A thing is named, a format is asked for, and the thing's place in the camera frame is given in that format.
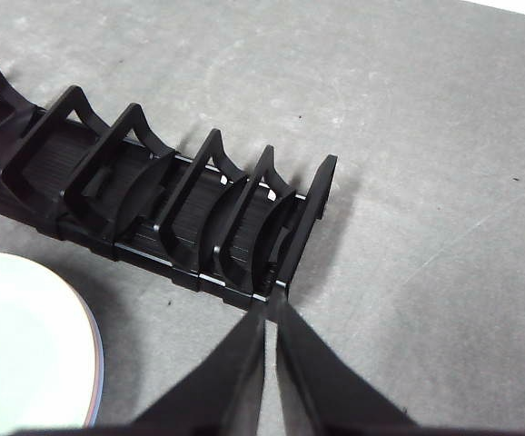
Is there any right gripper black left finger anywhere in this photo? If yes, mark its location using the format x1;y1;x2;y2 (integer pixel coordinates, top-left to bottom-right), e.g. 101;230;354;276
7;310;269;436

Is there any pale green plate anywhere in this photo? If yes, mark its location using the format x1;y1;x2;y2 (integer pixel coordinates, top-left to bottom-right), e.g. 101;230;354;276
0;252;100;432

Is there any black plate rack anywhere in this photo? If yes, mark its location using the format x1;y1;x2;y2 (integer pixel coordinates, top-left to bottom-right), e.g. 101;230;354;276
0;57;339;314

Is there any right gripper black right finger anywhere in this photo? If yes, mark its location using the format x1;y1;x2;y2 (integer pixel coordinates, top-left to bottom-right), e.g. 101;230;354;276
268;286;425;436

